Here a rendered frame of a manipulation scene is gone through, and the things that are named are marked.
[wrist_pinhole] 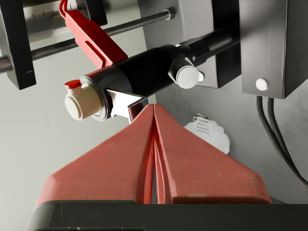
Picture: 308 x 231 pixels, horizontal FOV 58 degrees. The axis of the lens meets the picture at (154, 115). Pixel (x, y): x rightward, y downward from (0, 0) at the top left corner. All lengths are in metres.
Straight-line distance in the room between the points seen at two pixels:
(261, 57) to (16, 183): 0.39
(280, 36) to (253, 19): 0.02
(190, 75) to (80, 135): 0.36
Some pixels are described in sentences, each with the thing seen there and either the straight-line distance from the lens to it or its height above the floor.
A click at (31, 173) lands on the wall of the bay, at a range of 0.48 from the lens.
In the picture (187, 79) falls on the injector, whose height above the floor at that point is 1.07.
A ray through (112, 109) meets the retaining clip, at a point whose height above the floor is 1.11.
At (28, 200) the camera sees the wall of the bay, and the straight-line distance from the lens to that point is 0.50.
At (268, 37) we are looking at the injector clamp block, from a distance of 0.24.
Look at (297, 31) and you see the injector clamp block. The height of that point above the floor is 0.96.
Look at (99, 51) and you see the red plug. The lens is 0.18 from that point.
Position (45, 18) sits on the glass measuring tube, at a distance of 0.42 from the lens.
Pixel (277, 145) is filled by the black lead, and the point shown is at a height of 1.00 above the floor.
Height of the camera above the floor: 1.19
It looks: 35 degrees down
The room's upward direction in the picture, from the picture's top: 121 degrees counter-clockwise
